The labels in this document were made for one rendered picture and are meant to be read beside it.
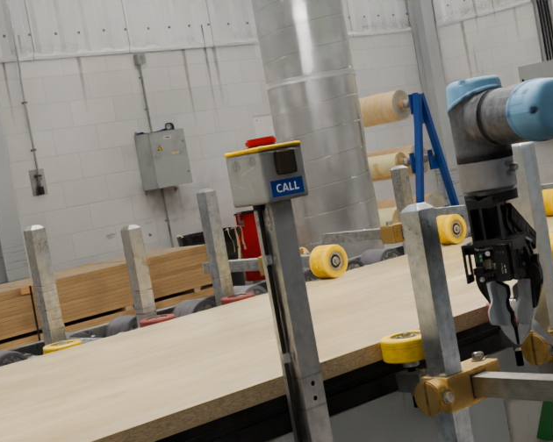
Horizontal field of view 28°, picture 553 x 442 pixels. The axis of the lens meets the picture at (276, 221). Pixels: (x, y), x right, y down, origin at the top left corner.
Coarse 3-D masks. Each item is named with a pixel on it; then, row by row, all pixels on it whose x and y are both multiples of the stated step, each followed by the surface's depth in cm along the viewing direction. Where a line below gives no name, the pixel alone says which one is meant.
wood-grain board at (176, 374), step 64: (448, 256) 268; (192, 320) 232; (256, 320) 215; (320, 320) 201; (384, 320) 188; (0, 384) 192; (64, 384) 180; (128, 384) 170; (192, 384) 161; (256, 384) 153
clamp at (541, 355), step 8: (528, 336) 170; (536, 336) 169; (528, 344) 170; (536, 344) 169; (544, 344) 168; (528, 352) 170; (536, 352) 169; (544, 352) 168; (528, 360) 170; (536, 360) 169; (544, 360) 168; (552, 360) 169
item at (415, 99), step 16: (416, 96) 872; (416, 112) 871; (416, 128) 870; (432, 128) 879; (416, 144) 870; (432, 144) 885; (416, 160) 868; (432, 160) 885; (416, 176) 868; (448, 176) 887; (416, 192) 867; (448, 192) 893
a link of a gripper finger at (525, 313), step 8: (520, 280) 147; (528, 280) 148; (512, 288) 150; (520, 288) 147; (528, 288) 148; (520, 296) 147; (528, 296) 149; (520, 304) 146; (528, 304) 149; (520, 312) 146; (528, 312) 149; (520, 320) 146; (528, 320) 149; (520, 328) 150; (528, 328) 149; (520, 336) 150; (520, 344) 150
